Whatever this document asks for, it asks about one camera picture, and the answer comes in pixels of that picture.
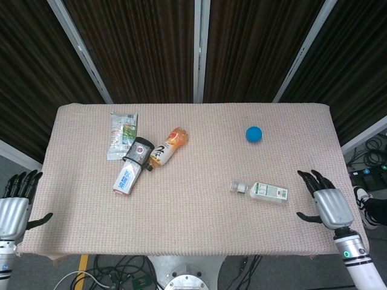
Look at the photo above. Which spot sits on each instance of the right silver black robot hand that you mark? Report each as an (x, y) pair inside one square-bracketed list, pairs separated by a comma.
[(332, 208)]

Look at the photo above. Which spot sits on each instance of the white green snack packet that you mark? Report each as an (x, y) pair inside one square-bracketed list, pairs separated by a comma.
[(122, 130)]

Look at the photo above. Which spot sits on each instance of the black round can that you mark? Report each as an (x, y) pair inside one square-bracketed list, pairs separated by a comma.
[(139, 150)]

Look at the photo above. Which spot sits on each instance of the pink woven table cloth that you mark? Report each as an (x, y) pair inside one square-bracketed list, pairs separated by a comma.
[(187, 226)]

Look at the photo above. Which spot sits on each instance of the dark brown divider panel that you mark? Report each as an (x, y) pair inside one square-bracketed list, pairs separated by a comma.
[(142, 51), (30, 75), (353, 69), (254, 51)]

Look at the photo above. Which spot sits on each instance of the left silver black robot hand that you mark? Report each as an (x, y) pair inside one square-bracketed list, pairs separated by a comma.
[(12, 211)]

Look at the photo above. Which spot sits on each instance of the black white sneaker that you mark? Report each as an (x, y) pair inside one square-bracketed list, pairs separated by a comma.
[(361, 196)]

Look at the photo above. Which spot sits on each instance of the white blue toothpaste box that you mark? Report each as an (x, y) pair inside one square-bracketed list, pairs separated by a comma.
[(127, 178)]

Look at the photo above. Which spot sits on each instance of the green circuit board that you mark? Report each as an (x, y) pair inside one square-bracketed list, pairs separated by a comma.
[(140, 283)]

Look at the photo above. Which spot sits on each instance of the black trouser leg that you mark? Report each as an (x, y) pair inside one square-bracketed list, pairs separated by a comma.
[(378, 210)]

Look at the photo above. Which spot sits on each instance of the blue ball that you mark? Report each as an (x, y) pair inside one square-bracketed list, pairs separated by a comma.
[(254, 135)]

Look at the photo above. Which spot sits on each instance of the black power box green lights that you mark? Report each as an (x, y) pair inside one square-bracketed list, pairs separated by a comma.
[(367, 176)]

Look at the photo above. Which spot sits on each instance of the clear plastic bottle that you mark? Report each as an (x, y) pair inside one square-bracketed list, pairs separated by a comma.
[(266, 191)]

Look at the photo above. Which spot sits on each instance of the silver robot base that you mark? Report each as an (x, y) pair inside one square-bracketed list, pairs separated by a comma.
[(187, 278)]

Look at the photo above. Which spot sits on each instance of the orange drink bottle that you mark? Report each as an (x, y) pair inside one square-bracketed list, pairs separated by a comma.
[(167, 148)]

